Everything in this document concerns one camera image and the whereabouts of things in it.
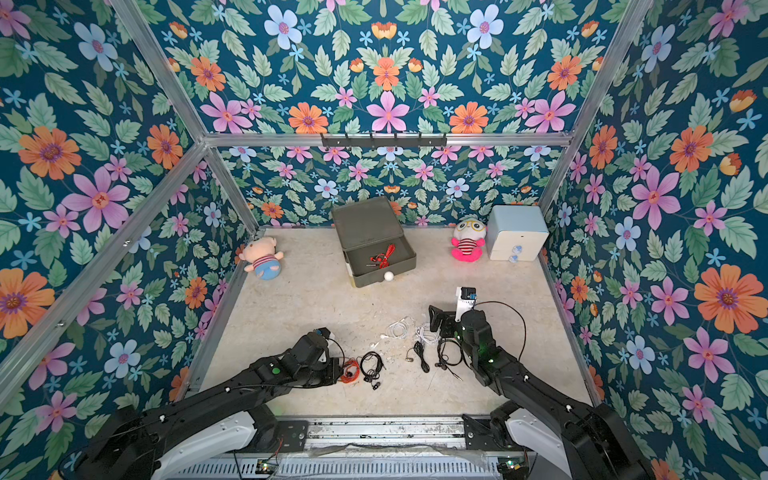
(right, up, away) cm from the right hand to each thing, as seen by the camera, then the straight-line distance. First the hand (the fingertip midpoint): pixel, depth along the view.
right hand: (444, 306), depth 84 cm
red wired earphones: (-18, +14, +6) cm, 24 cm away
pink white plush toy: (+12, +21, +24) cm, 34 cm away
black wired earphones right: (0, -17, 0) cm, 17 cm away
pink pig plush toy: (-60, +14, +17) cm, 64 cm away
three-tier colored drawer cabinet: (-27, +28, +34) cm, 52 cm away
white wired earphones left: (-13, -9, +8) cm, 18 cm away
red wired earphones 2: (-28, -20, -1) cm, 34 cm away
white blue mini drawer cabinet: (+26, +22, +15) cm, 37 cm away
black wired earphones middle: (-7, -14, +4) cm, 16 cm away
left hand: (-27, -18, -2) cm, 32 cm away
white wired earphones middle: (-4, -10, +5) cm, 12 cm away
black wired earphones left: (-20, -20, -1) cm, 28 cm away
